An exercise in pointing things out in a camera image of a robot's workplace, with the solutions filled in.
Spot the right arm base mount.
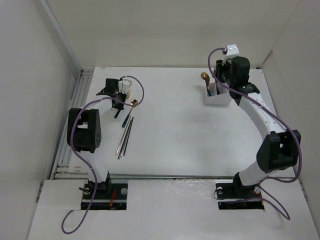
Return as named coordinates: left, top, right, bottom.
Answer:
left=214, top=182, right=265, bottom=210

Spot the purple cable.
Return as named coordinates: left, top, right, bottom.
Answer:
left=207, top=47, right=302, bottom=221
left=61, top=75, right=145, bottom=235

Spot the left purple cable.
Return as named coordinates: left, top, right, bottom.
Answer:
left=61, top=75, right=145, bottom=235

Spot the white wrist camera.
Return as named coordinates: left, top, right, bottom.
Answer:
left=222, top=44, right=240, bottom=65
left=118, top=79, right=132, bottom=95

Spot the white divided utensil container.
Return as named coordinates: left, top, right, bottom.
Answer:
left=204, top=82, right=232, bottom=107

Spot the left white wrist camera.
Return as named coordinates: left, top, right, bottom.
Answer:
left=118, top=79, right=132, bottom=95

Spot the gold round spoon green handle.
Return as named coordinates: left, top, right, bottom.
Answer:
left=122, top=99, right=139, bottom=128

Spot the gold fork green handle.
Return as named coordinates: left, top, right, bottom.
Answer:
left=112, top=92, right=127, bottom=119
left=215, top=80, right=221, bottom=95

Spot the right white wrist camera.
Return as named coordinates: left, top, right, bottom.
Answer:
left=222, top=44, right=240, bottom=65

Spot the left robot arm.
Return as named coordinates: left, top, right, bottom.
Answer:
left=67, top=77, right=132, bottom=199

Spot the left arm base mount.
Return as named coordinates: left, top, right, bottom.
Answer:
left=79, top=175, right=128, bottom=211

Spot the aluminium rail frame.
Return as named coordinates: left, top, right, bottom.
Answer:
left=48, top=68, right=94, bottom=180

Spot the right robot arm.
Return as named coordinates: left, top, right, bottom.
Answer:
left=213, top=56, right=301, bottom=197

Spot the black chopstick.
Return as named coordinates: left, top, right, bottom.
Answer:
left=122, top=116, right=134, bottom=156
left=118, top=123, right=129, bottom=160

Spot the silver chopstick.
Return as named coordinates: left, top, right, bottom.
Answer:
left=115, top=116, right=132, bottom=156
left=116, top=128, right=126, bottom=157

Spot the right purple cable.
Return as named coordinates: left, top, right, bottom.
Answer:
left=207, top=47, right=302, bottom=221

